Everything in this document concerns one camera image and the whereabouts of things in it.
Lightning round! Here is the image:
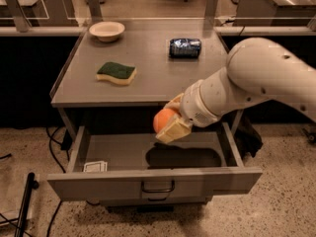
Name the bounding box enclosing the grey metal cabinet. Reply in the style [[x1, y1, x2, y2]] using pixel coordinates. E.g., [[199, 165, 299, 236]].
[[48, 17, 256, 140]]

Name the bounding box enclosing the grey background table left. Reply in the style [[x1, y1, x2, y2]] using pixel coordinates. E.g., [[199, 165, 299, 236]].
[[0, 0, 78, 28]]

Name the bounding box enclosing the black cloth behind cabinet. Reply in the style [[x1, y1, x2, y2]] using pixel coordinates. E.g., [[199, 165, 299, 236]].
[[234, 116, 263, 158]]

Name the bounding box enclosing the blue soda can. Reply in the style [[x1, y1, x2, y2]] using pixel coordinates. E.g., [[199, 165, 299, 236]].
[[169, 39, 201, 58]]

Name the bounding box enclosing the grey background table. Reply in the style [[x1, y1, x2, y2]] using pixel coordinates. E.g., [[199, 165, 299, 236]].
[[234, 0, 316, 27], [0, 0, 78, 28]]

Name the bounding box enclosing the orange fruit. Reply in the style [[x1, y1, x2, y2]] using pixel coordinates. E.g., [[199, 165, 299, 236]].
[[153, 109, 176, 133]]

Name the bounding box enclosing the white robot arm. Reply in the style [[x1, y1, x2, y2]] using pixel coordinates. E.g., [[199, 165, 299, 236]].
[[153, 38, 316, 143]]

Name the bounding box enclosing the grey background table right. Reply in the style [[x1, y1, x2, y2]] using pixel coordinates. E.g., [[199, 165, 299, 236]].
[[234, 0, 316, 27]]

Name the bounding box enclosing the green and yellow sponge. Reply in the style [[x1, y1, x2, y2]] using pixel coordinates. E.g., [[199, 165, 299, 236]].
[[96, 62, 137, 86]]

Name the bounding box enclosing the open grey top drawer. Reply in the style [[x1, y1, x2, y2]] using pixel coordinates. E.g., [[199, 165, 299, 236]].
[[47, 123, 262, 206]]

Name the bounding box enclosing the white ceramic bowl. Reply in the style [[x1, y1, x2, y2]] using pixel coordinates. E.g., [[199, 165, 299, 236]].
[[89, 22, 125, 42]]

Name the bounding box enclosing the black pole stand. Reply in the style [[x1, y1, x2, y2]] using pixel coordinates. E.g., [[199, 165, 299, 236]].
[[14, 172, 39, 237]]

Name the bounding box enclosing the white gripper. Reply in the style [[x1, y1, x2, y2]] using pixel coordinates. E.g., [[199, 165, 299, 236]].
[[156, 80, 220, 144]]

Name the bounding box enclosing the metal drawer handle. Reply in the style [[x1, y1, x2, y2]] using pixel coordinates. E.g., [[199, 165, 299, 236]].
[[141, 181, 175, 194]]

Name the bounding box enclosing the small white plastic container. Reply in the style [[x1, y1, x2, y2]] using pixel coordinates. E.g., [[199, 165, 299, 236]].
[[83, 161, 108, 173]]

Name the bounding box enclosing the black cable on floor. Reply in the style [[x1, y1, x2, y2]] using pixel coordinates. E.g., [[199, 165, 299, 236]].
[[44, 125, 71, 237]]

